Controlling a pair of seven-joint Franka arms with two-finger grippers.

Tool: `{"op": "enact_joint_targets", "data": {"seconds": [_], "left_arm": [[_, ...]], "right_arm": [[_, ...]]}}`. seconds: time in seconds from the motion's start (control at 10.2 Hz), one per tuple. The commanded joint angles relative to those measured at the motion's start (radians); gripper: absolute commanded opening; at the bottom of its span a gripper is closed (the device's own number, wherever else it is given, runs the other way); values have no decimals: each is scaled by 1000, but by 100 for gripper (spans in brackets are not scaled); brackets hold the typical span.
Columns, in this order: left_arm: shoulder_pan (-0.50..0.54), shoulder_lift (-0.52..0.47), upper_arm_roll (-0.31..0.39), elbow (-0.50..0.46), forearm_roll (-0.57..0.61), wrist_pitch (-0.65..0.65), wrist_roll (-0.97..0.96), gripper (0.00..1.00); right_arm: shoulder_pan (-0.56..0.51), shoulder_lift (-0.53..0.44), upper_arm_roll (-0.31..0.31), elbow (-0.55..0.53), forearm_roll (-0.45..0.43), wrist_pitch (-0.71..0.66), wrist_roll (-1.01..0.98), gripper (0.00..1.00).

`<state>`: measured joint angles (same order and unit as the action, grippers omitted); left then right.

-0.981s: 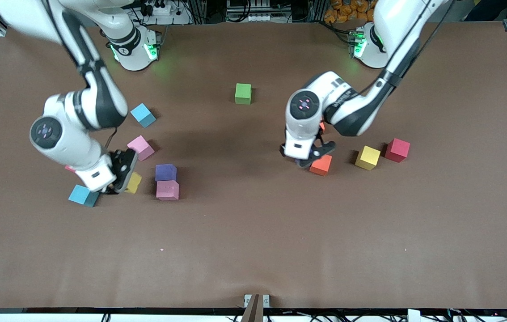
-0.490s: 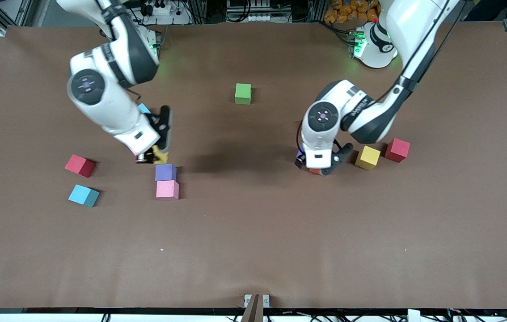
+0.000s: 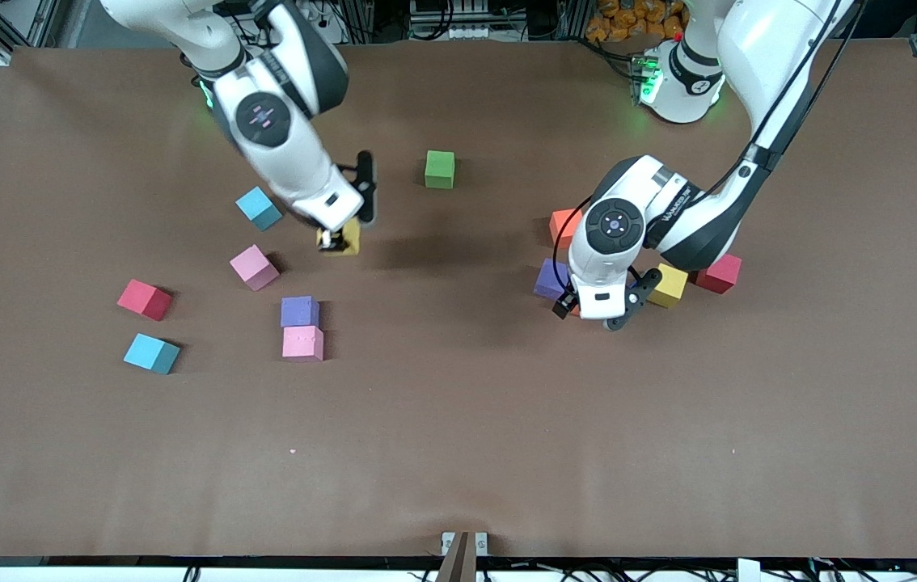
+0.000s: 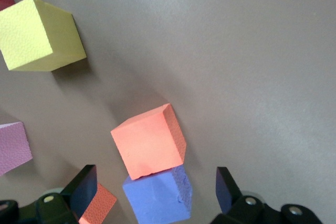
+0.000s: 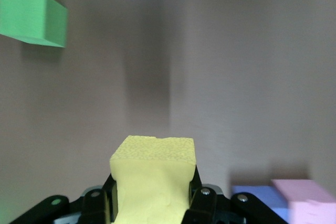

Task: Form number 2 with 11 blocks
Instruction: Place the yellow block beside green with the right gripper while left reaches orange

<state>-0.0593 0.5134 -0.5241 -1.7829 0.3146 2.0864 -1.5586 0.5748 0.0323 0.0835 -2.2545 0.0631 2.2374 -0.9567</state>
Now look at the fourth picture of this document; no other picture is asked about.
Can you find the brown table cover sheet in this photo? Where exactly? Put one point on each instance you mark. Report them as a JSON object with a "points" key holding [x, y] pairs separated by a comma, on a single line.
{"points": [[236, 51]]}

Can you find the purple foam cube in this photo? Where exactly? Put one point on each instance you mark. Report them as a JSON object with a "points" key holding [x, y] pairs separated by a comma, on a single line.
{"points": [[155, 197]]}

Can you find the orange foam cube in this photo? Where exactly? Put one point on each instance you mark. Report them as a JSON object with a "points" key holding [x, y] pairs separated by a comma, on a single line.
{"points": [[101, 201], [147, 142]]}

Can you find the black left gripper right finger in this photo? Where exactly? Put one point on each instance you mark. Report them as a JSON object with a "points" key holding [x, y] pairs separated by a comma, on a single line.
{"points": [[228, 190]]}

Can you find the lilac pink foam cube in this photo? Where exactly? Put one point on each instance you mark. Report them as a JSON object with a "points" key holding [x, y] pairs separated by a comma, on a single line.
{"points": [[13, 148]]}

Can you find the yellow foam cube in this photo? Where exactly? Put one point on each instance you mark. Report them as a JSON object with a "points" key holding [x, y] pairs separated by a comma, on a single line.
{"points": [[34, 35]]}

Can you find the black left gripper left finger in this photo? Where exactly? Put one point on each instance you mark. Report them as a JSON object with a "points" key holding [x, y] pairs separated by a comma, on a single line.
{"points": [[81, 187]]}

